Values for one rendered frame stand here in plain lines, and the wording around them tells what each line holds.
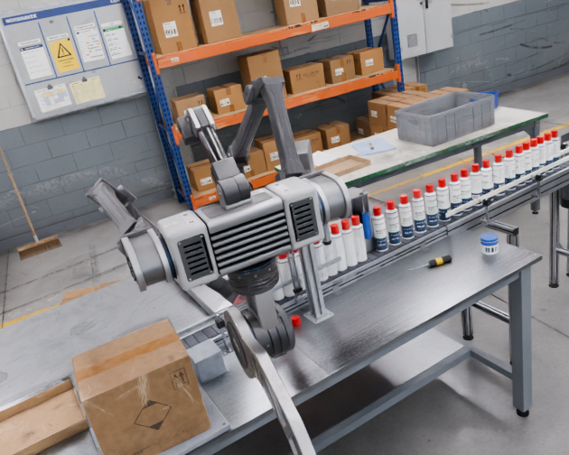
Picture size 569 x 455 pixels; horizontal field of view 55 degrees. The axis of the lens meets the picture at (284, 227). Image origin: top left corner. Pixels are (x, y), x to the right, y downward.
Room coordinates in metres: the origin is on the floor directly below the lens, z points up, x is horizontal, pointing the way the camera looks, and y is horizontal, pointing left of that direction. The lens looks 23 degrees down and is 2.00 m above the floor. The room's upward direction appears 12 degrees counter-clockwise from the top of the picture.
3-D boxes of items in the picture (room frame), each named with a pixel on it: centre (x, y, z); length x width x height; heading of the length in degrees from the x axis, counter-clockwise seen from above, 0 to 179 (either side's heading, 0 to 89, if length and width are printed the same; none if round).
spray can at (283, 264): (1.92, 0.03, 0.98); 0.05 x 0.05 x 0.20
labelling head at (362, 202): (2.19, -0.30, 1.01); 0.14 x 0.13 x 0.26; 116
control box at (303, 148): (1.89, -0.09, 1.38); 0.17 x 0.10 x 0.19; 171
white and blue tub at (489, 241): (2.03, -0.83, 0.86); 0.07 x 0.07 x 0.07
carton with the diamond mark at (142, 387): (1.35, 0.51, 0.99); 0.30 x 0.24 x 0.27; 112
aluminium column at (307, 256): (1.81, -0.06, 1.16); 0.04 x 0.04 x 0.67; 26
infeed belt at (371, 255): (1.92, 0.04, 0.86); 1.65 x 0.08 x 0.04; 116
